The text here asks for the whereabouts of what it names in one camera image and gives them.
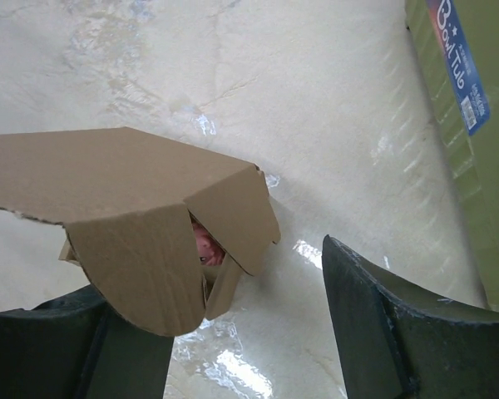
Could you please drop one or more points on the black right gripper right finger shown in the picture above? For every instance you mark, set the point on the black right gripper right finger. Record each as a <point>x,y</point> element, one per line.
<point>396,339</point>

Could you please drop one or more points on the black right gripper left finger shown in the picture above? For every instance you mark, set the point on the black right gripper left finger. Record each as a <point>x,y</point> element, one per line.
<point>77,346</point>

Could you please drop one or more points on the brown cardboard paper box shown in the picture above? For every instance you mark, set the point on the brown cardboard paper box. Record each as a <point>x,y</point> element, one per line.
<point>127,200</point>

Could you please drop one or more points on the pink ice cream toy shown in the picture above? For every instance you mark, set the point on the pink ice cream toy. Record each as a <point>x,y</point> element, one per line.
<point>211,254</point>

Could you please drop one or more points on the green plastic tub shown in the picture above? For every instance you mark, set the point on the green plastic tub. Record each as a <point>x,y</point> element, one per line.
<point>457,46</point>

